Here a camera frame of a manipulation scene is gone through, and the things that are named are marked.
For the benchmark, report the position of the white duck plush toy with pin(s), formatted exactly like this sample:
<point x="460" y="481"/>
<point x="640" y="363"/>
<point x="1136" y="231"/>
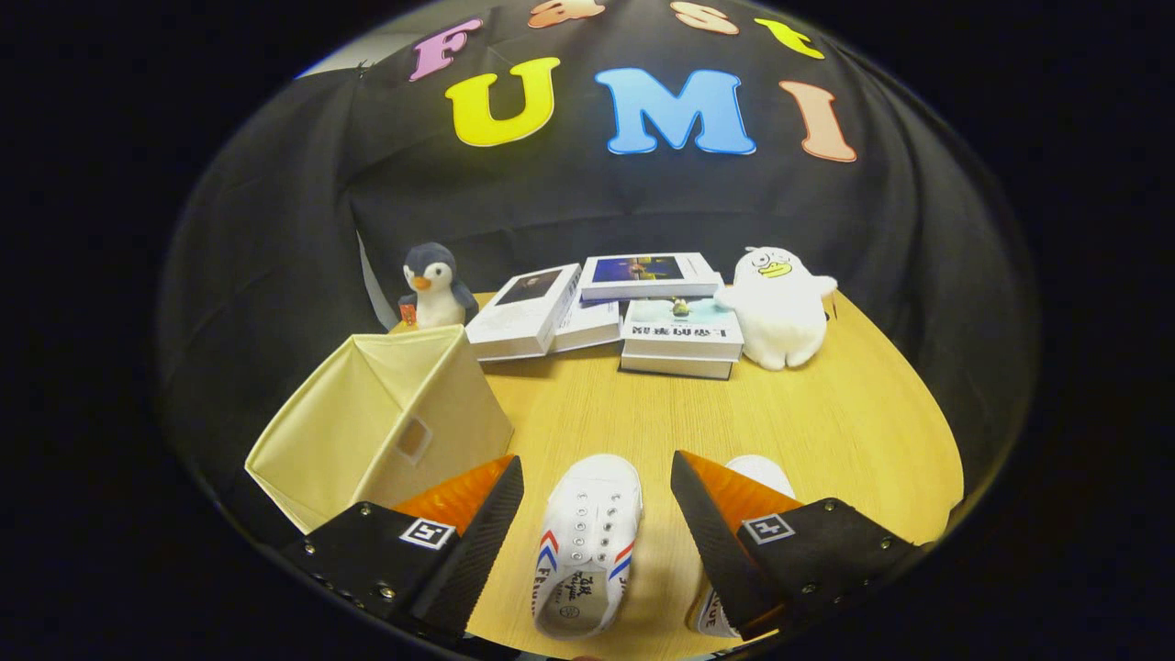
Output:
<point x="780" y="312"/>

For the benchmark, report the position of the white canvas shoe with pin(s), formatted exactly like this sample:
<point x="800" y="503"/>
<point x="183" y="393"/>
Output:
<point x="766" y="473"/>
<point x="587" y="514"/>

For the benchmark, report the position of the black backdrop cloth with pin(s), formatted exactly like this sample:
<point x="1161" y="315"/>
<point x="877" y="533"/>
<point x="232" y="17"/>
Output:
<point x="275" y="229"/>

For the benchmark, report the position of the grey penguin plush toy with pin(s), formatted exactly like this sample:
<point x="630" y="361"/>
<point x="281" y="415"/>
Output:
<point x="436" y="289"/>

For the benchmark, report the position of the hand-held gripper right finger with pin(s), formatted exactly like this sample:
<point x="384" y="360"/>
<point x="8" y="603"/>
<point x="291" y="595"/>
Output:
<point x="711" y="551"/>

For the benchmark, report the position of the white book dark portrait cover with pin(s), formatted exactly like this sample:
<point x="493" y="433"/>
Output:
<point x="519" y="317"/>

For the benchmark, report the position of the plain white book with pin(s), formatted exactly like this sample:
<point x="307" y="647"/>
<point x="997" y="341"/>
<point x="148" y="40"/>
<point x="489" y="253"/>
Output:
<point x="587" y="326"/>

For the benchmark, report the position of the grey book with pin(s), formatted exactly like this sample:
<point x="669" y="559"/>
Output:
<point x="675" y="367"/>

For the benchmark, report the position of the beige fabric storage box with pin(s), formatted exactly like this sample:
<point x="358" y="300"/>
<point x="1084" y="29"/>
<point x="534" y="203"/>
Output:
<point x="431" y="404"/>

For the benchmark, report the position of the white book blue photo cover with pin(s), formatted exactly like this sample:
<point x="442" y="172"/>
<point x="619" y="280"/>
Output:
<point x="643" y="275"/>

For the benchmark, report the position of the white book pale teal cover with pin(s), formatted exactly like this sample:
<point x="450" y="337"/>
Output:
<point x="684" y="330"/>

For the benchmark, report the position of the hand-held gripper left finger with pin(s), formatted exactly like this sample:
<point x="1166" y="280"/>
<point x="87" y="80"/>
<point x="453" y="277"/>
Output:
<point x="477" y="551"/>

